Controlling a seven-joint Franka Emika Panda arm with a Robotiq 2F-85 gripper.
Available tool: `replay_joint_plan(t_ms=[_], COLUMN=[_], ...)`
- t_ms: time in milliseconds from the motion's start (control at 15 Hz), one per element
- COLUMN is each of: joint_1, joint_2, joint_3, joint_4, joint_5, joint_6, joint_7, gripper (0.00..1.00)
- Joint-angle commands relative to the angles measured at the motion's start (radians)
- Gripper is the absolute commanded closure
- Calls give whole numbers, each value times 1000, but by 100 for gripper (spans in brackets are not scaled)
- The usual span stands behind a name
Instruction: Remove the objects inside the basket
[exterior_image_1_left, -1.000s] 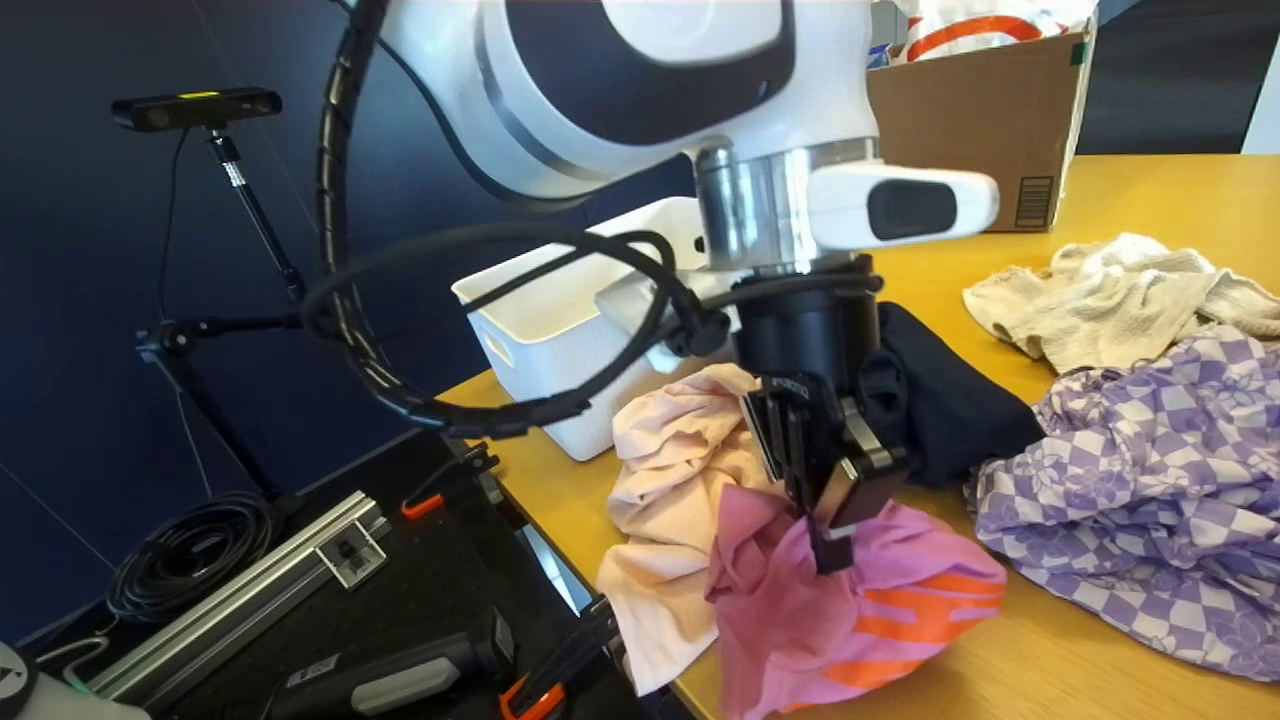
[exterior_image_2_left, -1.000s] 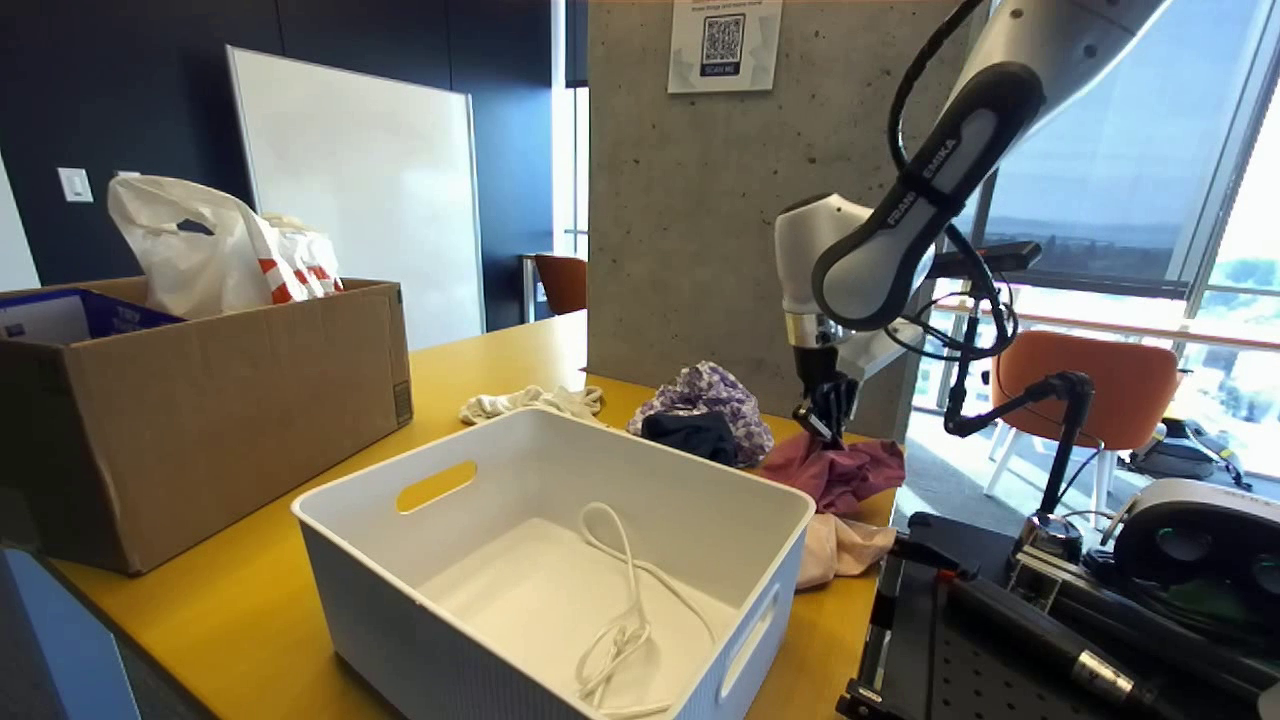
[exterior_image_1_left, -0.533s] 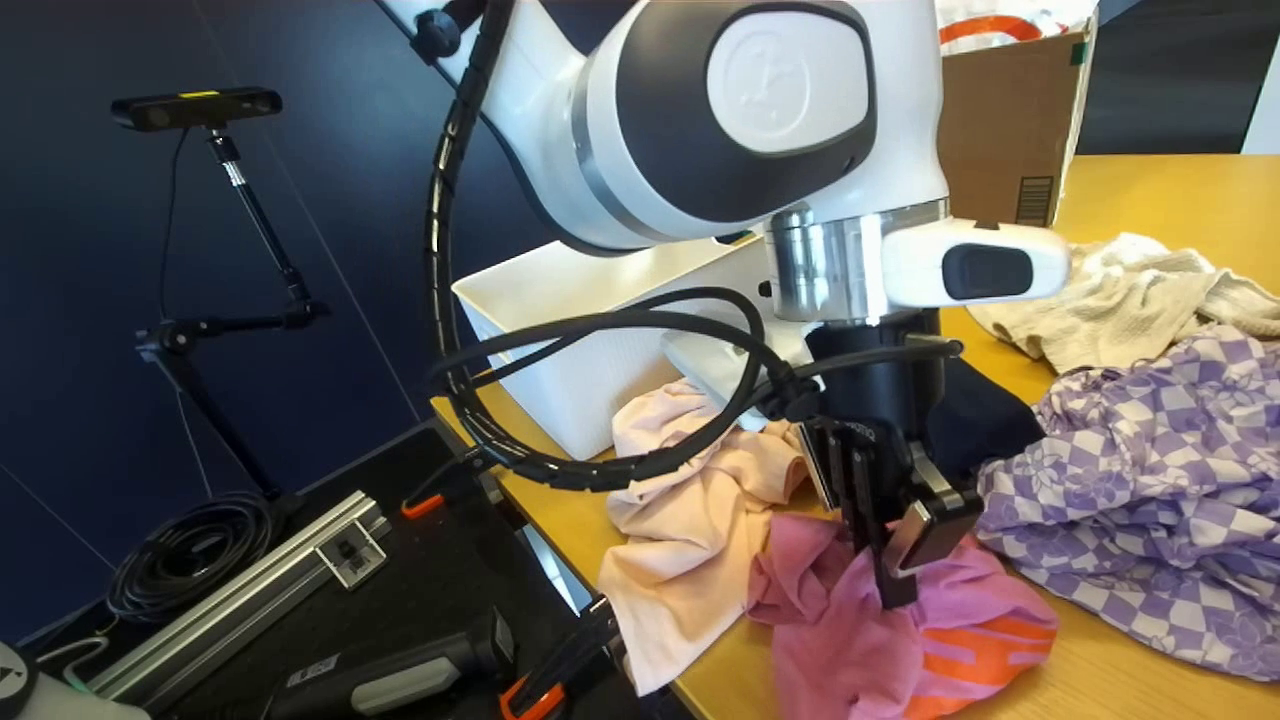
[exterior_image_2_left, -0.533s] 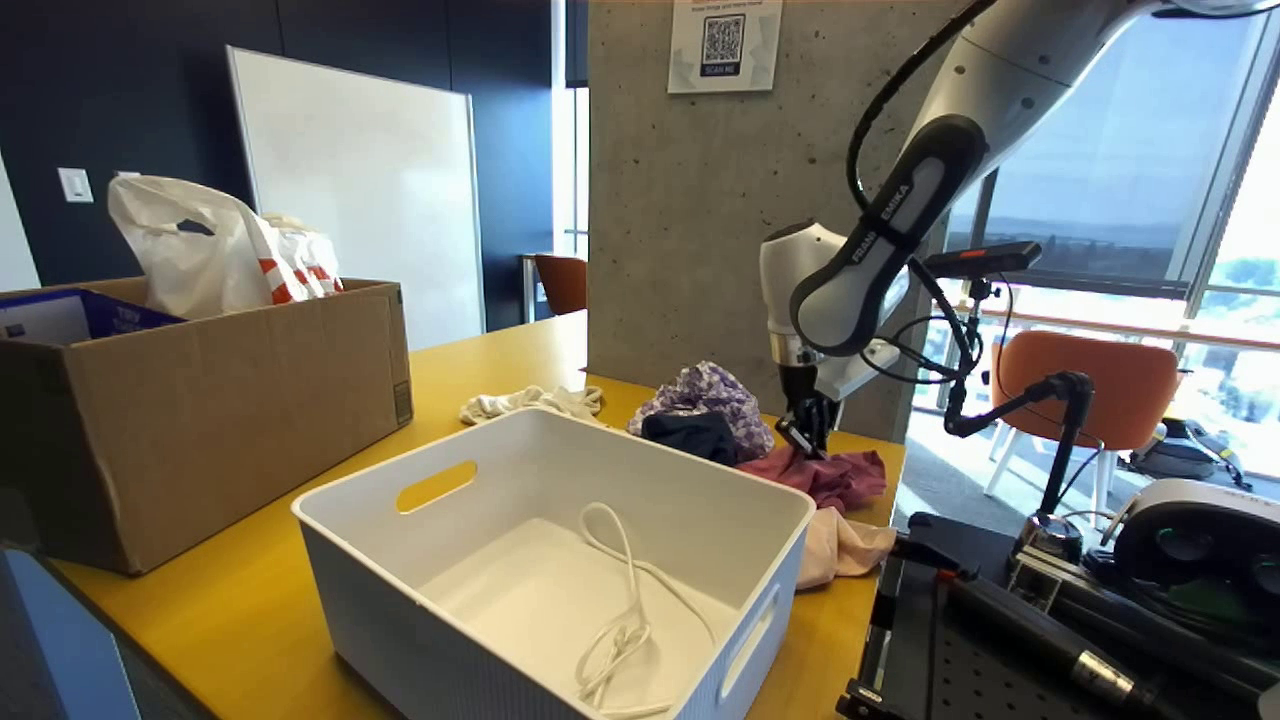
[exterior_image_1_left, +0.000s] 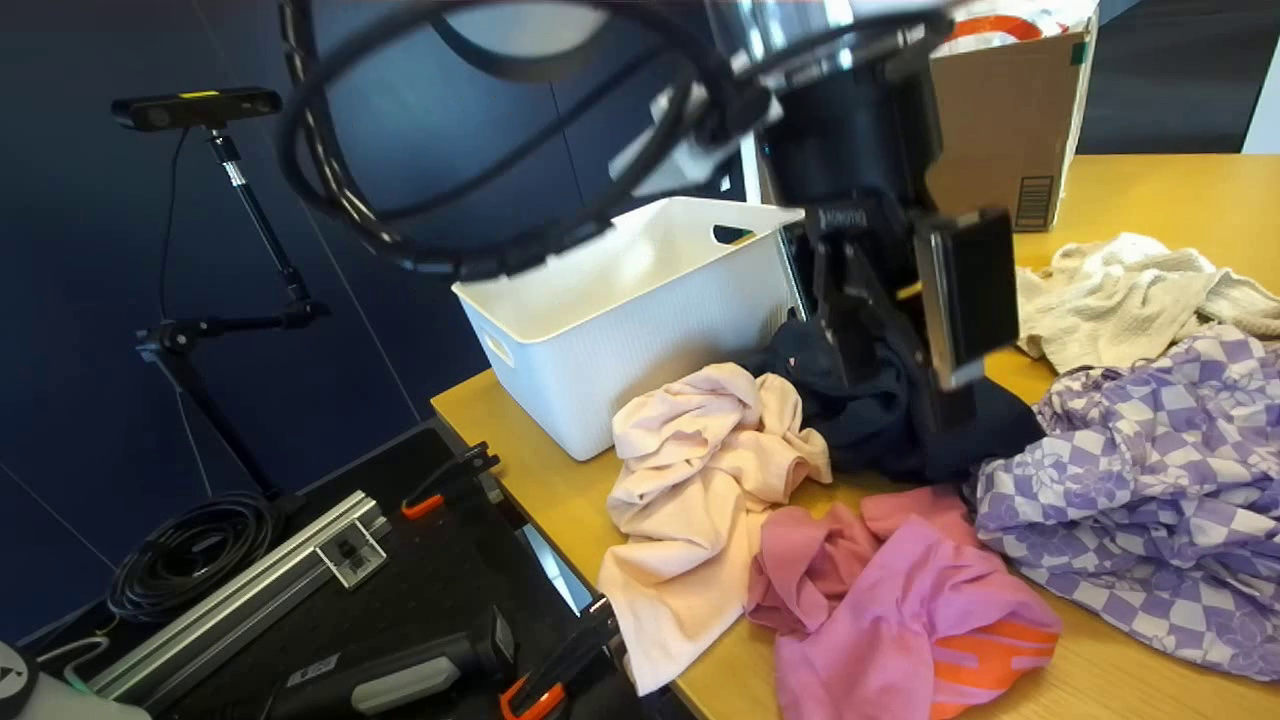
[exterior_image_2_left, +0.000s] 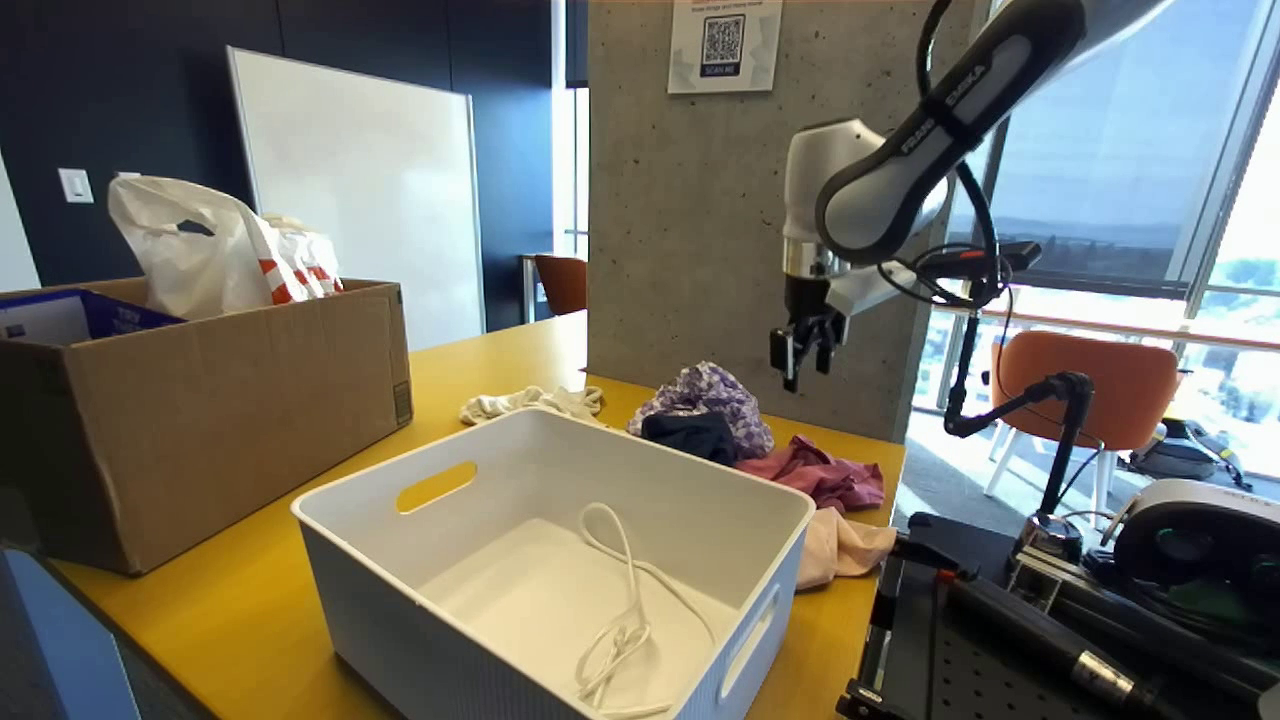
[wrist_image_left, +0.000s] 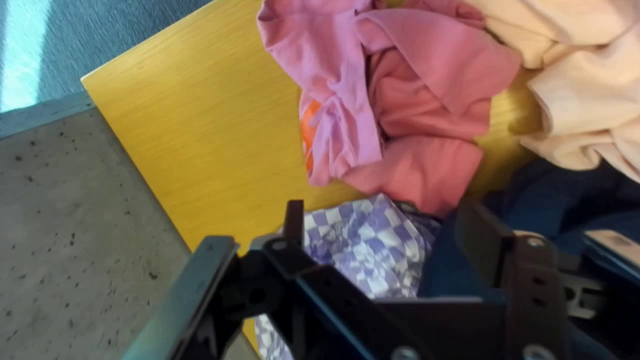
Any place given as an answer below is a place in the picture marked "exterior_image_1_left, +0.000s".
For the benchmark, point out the cream white cloth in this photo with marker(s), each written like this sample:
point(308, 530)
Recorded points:
point(1122, 300)

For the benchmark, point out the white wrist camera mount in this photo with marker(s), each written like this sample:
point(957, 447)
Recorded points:
point(687, 140)

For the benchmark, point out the white board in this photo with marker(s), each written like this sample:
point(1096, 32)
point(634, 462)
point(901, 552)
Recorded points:
point(1265, 122)

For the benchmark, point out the brown cardboard box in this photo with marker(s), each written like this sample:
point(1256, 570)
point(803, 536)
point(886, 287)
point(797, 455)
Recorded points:
point(1013, 134)

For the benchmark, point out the black grey handheld tool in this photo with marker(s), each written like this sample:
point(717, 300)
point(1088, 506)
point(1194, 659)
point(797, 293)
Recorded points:
point(403, 666)

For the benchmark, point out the purple white checkered cloth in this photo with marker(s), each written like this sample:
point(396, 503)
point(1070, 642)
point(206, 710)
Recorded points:
point(1147, 506)

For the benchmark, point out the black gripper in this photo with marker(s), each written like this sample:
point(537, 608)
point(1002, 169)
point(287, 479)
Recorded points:
point(844, 140)

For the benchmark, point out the white plastic bag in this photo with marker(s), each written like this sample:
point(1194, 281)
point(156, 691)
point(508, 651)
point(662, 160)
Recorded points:
point(1002, 23)

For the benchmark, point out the black camera bar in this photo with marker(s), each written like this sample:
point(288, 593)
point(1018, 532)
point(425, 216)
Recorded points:
point(192, 107)

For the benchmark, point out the white plastic basket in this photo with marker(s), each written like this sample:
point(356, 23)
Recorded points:
point(625, 334)

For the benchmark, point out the silver aluminium extrusion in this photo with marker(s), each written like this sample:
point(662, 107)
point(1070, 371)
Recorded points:
point(241, 600)

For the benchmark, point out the pink cloth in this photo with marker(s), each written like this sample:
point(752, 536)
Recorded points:
point(883, 612)

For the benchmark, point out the navy blue cloth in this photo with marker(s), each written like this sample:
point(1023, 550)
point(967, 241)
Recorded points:
point(867, 424)

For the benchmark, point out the peach beige cloth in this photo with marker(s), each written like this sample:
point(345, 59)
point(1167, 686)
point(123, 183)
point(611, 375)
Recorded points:
point(694, 506)

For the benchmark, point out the black orange clamp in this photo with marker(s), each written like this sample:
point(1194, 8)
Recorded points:
point(447, 487)
point(560, 666)

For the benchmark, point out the black jointed camera stand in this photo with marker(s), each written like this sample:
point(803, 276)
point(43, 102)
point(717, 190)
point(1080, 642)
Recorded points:
point(262, 226)

